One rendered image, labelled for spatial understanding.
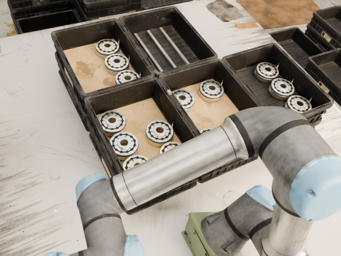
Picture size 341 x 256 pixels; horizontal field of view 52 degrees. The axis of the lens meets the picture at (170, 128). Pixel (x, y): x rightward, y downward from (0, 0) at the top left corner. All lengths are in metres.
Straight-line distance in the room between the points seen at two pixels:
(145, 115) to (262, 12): 2.48
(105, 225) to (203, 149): 0.23
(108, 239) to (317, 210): 0.37
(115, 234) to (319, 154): 0.38
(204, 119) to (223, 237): 0.51
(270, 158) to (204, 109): 0.79
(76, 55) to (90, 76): 0.15
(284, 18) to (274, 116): 3.05
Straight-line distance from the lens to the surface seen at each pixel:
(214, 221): 1.11
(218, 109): 1.45
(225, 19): 2.16
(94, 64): 1.57
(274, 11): 3.75
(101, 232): 0.67
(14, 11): 2.76
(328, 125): 1.78
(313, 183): 0.63
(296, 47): 2.91
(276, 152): 0.66
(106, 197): 0.70
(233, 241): 1.11
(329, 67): 2.66
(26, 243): 1.30
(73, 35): 1.62
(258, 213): 1.05
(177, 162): 0.68
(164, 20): 1.78
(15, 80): 1.74
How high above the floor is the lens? 1.89
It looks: 52 degrees down
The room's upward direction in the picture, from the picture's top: 10 degrees clockwise
